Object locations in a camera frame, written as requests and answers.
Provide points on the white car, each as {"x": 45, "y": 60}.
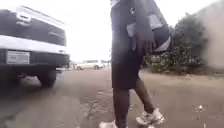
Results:
{"x": 89, "y": 65}

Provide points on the person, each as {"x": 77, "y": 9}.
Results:
{"x": 133, "y": 50}

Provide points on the green bush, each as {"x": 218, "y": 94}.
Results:
{"x": 186, "y": 46}

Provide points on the brown dirt road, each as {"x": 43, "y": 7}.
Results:
{"x": 180, "y": 100}

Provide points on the dark pickup truck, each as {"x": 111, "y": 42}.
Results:
{"x": 30, "y": 43}

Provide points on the pale wall with dark pillars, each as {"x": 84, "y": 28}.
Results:
{"x": 215, "y": 36}

